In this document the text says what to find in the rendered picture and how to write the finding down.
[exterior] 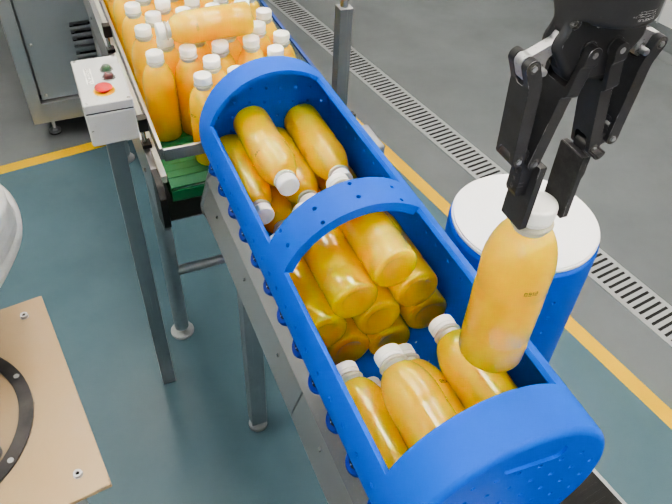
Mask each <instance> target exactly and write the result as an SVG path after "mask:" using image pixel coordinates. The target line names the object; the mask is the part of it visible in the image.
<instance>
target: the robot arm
mask: <svg viewBox="0 0 672 504"><path fill-rule="evenodd" d="M553 2H554V16H553V19H552V20H551V22H550V24H549V25H548V27H547V28H546V30H545V31H544V33H543V37H542V41H540V42H539V43H537V44H535V45H533V46H532V47H530V48H528V49H527V50H524V49H523V48H522V47H521V46H515V47H513V48H512V49H511V50H510V52H509V54H508V59H509V66H510V72H511V77H510V81H509V86H508V91H507V96H506V101H505V106H504V111H503V116H502V121H501V126H500V131H499V136H498V141H497V145H496V151H497V152H498V153H499V154H500V155H501V156H502V157H503V158H504V159H505V160H506V161H507V162H508V163H509V164H510V165H511V169H510V172H509V176H508V179H507V182H506V187H507V188H508V190H507V193H506V196H505V199H504V203H503V206H502V209H501V211H502V212H503V213H504V214H505V215H506V217H507V218H508V219H509V220H510V221H511V222H512V223H513V224H514V226H515V227H516V228H517V229H518V230H521V229H524V228H526V226H527V224H528V221H529V218H530V215H531V212H532V209H533V207H534V204H535V201H536V198H537V195H538V192H539V190H540V187H541V184H542V181H543V178H544V175H545V173H546V170H547V167H546V166H545V165H544V164H543V163H542V162H541V160H542V158H543V156H544V154H545V151H546V149H547V147H548V145H549V143H550V141H551V139H552V137H553V135H554V133H555V131H556V129H557V127H558V125H559V123H560V121H561V119H562V117H563V115H564V113H565V111H566V109H567V107H568V104H569V102H570V100H571V99H572V98H576V97H577V96H578V99H577V104H576V110H575V115H574V121H573V127H572V132H571V139H572V140H573V142H572V141H571V140H570V139H568V138H565V139H562V140H561V141H560V144H559V148H558V151H557V154H556V157H555V160H554V163H553V166H552V169H551V172H550V175H549V179H548V182H547V185H546V188H545V191H544V192H547V193H549V194H550V195H552V196H553V197H554V198H555V199H556V200H557V202H558V205H559V209H558V212H557V216H558V217H559V218H563V217H567V215H568V213H569V210H570V207H571V204H572V202H573V199H574V196H575V194H576V191H577V188H578V185H579V183H580V180H581V178H582V177H583V176H584V174H585V171H586V169H587V165H588V163H589V160H590V158H591V157H592V158H593V159H595V160H598V159H600V158H601V157H602V156H603V155H604V154H605V151H604V150H603V149H602V148H601V147H600V145H601V144H603V143H604V142H606V143H607V144H612V143H614V142H615V141H616V140H617V138H618V136H619V134H620V132H621V130H622V128H623V125H624V123H625V121H626V119H627V117H628V115H629V112H630V110H631V108H632V106H633V104H634V101H635V99H636V97H637V95H638V93H639V91H640V88H641V86H642V84H643V82H644V80H645V78H646V75H647V73H648V71H649V69H650V67H651V65H652V63H653V62H654V60H655V59H656V58H657V56H658V55H659V54H660V52H661V51H662V49H663V48H664V47H665V45H666V44H667V41H668V37H667V36H665V35H664V34H662V33H660V32H659V31H657V30H656V29H654V28H653V27H651V26H649V25H648V24H650V23H652V22H653V21H654V20H655V19H656V18H657V17H658V16H659V14H660V12H661V9H662V7H663V4H664V2H665V0H553ZM606 120H608V121H609V122H610V125H608V124H606V123H605V121H606ZM21 240H22V218H21V214H20V210H19V208H18V205H17V203H16V201H15V199H14V198H13V196H12V195H11V194H10V192H9V191H8V190H7V189H6V188H5V187H4V186H3V185H1V184H0V288H1V286H2V284H3V283H4V281H5V279H6V277H7V275H8V273H9V271H10V269H11V267H12V265H13V263H14V260H15V258H16V256H17V253H18V251H19V248H20V245H21Z"/></svg>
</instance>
